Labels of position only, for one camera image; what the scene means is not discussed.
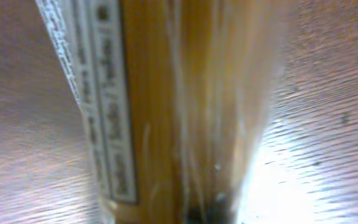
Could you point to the red snack bar packet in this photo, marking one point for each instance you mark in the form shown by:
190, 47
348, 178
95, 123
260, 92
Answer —
175, 97

